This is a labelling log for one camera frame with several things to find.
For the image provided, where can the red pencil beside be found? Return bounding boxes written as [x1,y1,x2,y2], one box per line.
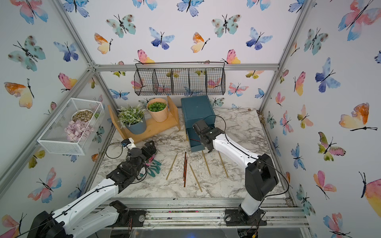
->
[184,157,188,181]

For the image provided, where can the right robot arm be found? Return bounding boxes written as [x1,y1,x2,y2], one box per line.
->
[193,120,279,216]

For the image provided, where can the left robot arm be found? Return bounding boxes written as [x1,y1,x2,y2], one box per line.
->
[26,139,157,238]

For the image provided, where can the teal drawer cabinet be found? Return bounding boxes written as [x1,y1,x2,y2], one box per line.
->
[181,95,215,128]

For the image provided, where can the wooden shelf stand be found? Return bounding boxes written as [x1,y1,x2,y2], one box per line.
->
[108,96,181,143]

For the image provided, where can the yellow pencil far left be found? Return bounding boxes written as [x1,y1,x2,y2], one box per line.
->
[166,153,178,180]

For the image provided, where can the red pencil long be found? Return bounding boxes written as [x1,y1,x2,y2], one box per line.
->
[183,152,188,187]

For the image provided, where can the blue pot white-flowered plant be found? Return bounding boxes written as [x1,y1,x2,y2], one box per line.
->
[118,106,147,134]

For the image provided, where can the peach pot green plant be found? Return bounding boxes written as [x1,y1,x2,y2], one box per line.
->
[146,98,168,123]

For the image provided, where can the bowl of pebbles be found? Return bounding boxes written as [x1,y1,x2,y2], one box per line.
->
[71,110,94,123]

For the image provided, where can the pink artificial flowers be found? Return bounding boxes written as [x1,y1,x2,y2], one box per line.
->
[64,121,94,143]

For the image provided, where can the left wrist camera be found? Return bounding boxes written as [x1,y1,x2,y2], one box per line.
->
[121,138,136,150]

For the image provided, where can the black wire wall basket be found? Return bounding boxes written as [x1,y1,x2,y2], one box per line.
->
[132,61,226,96]

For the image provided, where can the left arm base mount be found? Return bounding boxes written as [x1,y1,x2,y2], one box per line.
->
[110,200,146,228]

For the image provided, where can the white mesh wall basket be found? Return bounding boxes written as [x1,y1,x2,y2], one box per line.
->
[37,98,105,156]

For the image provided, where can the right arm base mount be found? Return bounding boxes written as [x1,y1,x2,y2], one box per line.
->
[224,206,267,227]

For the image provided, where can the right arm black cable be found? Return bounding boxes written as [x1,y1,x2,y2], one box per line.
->
[203,114,290,198]

